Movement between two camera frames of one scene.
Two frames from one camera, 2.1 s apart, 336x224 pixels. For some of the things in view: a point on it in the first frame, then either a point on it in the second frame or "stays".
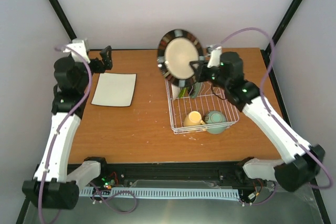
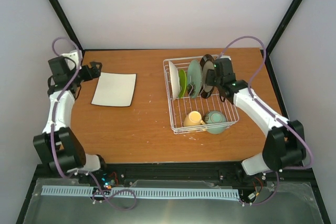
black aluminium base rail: x=93 y=174 stays
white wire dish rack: x=199 y=107 stays
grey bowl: x=177 y=49 -> x=207 y=63
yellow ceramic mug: x=193 y=118 stays
